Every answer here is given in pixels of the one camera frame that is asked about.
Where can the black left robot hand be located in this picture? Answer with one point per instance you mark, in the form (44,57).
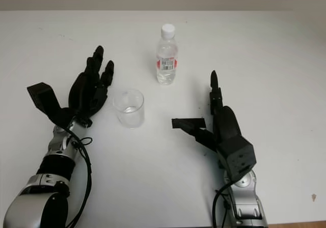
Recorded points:
(82,93)

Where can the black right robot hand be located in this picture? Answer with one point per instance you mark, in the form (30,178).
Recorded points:
(229,123)

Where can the clear plastic water bottle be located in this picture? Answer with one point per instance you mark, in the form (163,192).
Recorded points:
(166,57)

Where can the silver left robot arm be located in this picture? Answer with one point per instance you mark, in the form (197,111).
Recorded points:
(30,202)

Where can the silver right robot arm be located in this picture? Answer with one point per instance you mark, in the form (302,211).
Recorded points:
(248,202)

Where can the clear glass cup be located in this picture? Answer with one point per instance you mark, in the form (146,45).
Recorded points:
(129,111)

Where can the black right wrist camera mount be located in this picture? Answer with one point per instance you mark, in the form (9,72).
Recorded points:
(238,156)

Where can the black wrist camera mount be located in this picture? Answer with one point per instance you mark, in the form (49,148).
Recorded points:
(44,98)
(238,156)

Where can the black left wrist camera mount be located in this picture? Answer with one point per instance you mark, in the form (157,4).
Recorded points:
(44,98)

